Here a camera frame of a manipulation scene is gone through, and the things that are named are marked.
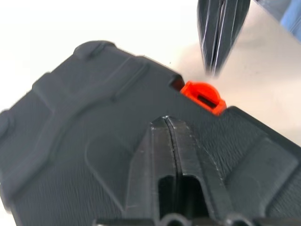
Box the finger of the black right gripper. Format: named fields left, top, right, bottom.
left=212, top=0, right=250, bottom=76
left=197, top=0, right=223, bottom=73

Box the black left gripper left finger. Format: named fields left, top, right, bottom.
left=124, top=116, right=177, bottom=221

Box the black plastic tool case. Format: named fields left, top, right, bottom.
left=0, top=40, right=301, bottom=226

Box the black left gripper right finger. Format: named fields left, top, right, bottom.
left=167, top=116, right=236, bottom=220

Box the orange tool case latch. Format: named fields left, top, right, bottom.
left=180, top=81, right=227, bottom=117

